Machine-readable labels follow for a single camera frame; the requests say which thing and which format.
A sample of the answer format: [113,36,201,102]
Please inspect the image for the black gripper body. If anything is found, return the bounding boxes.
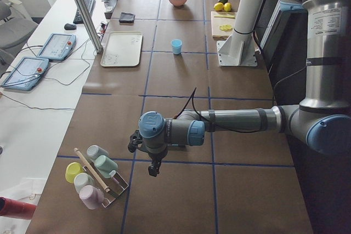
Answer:
[127,130,168,161]

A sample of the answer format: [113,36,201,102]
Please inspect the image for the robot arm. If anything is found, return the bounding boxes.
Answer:
[128,0,350,176]

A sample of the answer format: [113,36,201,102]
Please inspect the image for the mint green cup on rack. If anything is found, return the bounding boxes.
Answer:
[94,155,118,178]

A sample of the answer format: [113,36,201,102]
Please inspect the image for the grey cup on rack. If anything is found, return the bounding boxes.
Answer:
[86,145,109,161]

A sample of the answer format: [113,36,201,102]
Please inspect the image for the pink cup on rack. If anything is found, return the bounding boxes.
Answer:
[79,185,104,210]

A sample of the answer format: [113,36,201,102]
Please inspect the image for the pale white cup on rack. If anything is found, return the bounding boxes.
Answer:
[73,173,95,194]

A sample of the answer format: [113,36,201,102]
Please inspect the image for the yellow cup on rack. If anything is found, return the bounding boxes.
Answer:
[65,162,84,184]

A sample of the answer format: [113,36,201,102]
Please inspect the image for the light blue plastic cup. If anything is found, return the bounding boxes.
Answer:
[171,39,183,55]

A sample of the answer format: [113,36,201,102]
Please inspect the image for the cream bear serving tray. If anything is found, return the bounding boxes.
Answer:
[100,31,143,67]

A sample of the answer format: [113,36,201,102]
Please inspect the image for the wooden cutting board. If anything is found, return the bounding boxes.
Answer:
[211,11,236,38]

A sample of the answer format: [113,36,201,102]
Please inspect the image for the dark grey folded cloth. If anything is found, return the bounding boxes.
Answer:
[119,12,135,24]

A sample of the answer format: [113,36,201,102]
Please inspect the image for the lemon slices stack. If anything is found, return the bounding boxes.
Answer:
[219,24,233,32]

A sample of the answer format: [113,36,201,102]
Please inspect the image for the far blue teach pendant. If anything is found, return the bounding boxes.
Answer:
[37,33,76,61]

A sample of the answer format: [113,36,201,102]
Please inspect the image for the blue teach pendant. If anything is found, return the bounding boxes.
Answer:
[1,57,50,91]
[37,33,76,61]

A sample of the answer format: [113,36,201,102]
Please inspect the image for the red cylinder object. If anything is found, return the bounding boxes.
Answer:
[1,197,37,220]

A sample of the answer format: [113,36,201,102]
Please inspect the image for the near blue teach pendant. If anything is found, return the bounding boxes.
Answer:
[1,57,50,91]

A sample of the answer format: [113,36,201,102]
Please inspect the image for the black computer mouse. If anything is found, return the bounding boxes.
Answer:
[64,23,76,31]

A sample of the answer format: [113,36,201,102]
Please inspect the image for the yellow lemon outer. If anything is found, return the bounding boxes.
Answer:
[213,2,224,12]

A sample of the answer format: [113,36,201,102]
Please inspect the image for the yellow lemon near avocado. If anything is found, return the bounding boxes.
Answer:
[223,2,232,12]

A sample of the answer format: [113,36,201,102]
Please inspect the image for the black keyboard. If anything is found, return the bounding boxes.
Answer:
[72,0,97,25]

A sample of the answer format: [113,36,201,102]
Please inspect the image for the grey office chair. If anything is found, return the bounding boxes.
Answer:
[1,1,38,71]

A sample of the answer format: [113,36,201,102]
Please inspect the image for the white wire cup rack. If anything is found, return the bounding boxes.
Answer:
[83,165,129,208]

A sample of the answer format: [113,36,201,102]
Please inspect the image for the wooden rack handle rod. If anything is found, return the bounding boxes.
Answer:
[73,147,110,193]

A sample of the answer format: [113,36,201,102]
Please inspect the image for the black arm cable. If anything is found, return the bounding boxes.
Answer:
[175,87,264,134]

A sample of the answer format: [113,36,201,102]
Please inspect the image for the white camera mast with base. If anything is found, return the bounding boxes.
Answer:
[217,0,263,67]

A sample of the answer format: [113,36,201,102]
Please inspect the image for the aluminium frame post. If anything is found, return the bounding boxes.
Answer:
[75,0,103,54]

